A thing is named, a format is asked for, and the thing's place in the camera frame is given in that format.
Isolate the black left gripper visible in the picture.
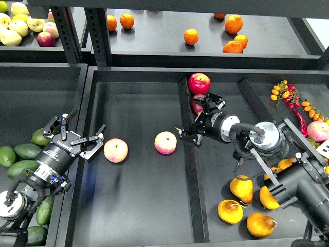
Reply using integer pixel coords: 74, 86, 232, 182
34, 109, 106, 177

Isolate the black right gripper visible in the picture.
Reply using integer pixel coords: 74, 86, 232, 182
175, 93, 231, 147

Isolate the green avocado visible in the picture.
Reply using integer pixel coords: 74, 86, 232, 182
35, 196, 55, 226

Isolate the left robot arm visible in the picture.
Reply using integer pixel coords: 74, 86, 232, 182
1, 111, 106, 246

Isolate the avocado centre of pile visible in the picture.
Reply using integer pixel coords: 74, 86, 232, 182
14, 143, 42, 160

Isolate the avocado far left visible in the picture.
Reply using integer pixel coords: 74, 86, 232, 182
0, 146, 17, 168

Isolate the yellow pear under gripper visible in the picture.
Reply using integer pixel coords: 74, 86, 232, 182
229, 175, 253, 204

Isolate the yellow pear with brown stem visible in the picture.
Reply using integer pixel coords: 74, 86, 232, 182
264, 167, 282, 180

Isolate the avocado bottom left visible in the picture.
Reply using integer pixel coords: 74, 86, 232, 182
27, 226, 48, 246

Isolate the dark red apple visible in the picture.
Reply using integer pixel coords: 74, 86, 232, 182
190, 94, 205, 115

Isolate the bright red apple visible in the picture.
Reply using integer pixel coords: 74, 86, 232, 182
188, 73, 211, 95

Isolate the pink apple centre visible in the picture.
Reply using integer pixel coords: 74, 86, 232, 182
154, 131, 177, 155

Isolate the pink apple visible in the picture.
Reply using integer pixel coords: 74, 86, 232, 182
154, 131, 177, 155
104, 138, 129, 163

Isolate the pink apple left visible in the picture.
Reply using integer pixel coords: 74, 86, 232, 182
104, 138, 129, 163

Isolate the black left tray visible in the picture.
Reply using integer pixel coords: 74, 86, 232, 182
1, 63, 87, 246

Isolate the black tray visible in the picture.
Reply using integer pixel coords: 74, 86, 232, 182
1, 63, 87, 246
54, 66, 329, 247

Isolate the orange on shelf centre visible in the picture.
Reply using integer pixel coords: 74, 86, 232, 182
184, 29, 199, 45

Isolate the orange on shelf front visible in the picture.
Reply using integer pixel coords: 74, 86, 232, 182
223, 40, 243, 54

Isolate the black middle tray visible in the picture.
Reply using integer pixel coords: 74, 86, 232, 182
54, 66, 329, 247

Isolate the orange behind front orange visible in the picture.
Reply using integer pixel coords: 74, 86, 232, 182
234, 34, 248, 49

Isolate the red apple on shelf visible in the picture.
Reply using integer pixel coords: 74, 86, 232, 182
36, 31, 56, 47

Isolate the upper cherry tomato bunch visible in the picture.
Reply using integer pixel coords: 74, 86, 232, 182
270, 80, 300, 109

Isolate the cherry tomato bunch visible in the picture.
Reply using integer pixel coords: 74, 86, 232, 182
307, 136, 328, 174
270, 80, 300, 109

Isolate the large orange on shelf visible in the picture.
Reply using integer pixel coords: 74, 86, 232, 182
225, 14, 243, 34

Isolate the orange at shelf back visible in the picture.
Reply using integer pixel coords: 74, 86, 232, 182
213, 13, 226, 19

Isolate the peach on shelf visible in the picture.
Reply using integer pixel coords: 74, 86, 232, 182
43, 22, 59, 39

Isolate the black shelf upright left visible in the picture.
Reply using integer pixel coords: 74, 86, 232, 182
50, 6, 83, 63

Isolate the black shelf upright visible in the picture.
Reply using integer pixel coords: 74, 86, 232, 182
50, 6, 83, 63
84, 8, 112, 67

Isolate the black shelf upright right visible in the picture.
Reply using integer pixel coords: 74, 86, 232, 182
84, 8, 112, 67

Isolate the orange on shelf left edge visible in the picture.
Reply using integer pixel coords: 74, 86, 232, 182
106, 15, 117, 32

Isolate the pale yellow apple with stem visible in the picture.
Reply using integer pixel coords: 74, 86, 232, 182
27, 16, 45, 32

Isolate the red chili pepper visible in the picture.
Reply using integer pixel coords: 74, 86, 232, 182
293, 109, 308, 138

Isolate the pale yellow apple front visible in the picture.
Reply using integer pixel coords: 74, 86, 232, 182
1, 30, 22, 46

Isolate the pale yellow apple middle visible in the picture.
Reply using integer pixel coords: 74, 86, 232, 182
9, 20, 29, 38

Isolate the middle orange tomato bunch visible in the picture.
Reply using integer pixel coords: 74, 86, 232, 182
301, 100, 328, 122

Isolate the lower cherry tomato bunch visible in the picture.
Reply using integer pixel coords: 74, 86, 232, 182
307, 136, 328, 174

